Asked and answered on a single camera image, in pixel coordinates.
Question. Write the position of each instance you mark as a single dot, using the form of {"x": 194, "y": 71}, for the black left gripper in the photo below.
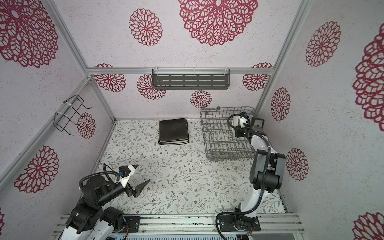
{"x": 139, "y": 188}

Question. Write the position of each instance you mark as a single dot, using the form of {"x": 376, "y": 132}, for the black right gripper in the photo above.
{"x": 239, "y": 134}

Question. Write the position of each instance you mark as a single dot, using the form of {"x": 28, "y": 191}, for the black square plate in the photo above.
{"x": 175, "y": 130}
{"x": 174, "y": 142}

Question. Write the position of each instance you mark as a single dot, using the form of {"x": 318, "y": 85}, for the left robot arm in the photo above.
{"x": 90, "y": 219}

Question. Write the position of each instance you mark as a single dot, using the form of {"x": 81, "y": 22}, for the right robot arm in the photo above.
{"x": 266, "y": 174}

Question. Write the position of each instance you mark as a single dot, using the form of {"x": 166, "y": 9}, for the floral table mat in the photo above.
{"x": 182, "y": 179}

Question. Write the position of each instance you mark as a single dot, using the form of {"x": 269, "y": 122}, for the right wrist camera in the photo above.
{"x": 241, "y": 120}

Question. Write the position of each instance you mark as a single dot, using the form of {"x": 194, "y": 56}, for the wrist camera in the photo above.
{"x": 241, "y": 120}
{"x": 125, "y": 173}

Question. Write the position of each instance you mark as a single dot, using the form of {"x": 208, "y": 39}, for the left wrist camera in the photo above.
{"x": 125, "y": 173}

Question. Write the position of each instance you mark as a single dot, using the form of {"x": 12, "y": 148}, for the grey wire dish rack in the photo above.
{"x": 219, "y": 137}

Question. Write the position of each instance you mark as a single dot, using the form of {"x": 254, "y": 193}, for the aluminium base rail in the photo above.
{"x": 177, "y": 226}

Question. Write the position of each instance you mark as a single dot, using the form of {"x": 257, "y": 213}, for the grey wall shelf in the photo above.
{"x": 191, "y": 80}

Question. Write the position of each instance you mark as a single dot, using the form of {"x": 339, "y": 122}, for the black wire wall holder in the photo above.
{"x": 65, "y": 117}

